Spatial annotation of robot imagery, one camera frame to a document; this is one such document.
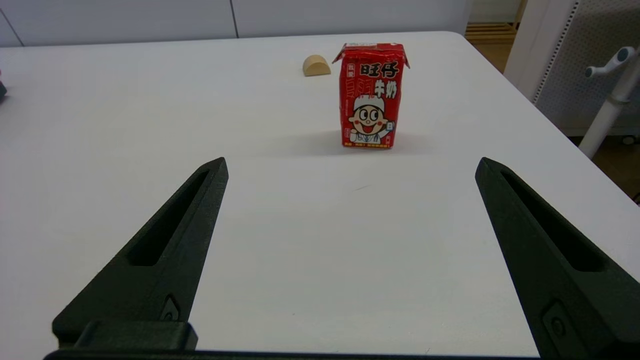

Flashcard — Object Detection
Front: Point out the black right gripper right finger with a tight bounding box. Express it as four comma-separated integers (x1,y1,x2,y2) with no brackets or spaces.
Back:
475,157,640,360

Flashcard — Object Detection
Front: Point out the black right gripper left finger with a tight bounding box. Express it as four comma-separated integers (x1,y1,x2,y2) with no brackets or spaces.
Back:
52,157,229,351

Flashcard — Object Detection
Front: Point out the white side desk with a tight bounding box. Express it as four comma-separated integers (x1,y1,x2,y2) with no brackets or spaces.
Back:
579,60,640,160

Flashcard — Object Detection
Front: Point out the white perforated panel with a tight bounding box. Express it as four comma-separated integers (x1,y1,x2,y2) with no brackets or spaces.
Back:
504,0,640,137

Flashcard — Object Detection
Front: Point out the small beige wooden block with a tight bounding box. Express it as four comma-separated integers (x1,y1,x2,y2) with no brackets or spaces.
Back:
302,54,332,77

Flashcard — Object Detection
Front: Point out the red cartoon milk carton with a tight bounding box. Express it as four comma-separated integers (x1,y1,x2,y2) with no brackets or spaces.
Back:
332,42,411,150

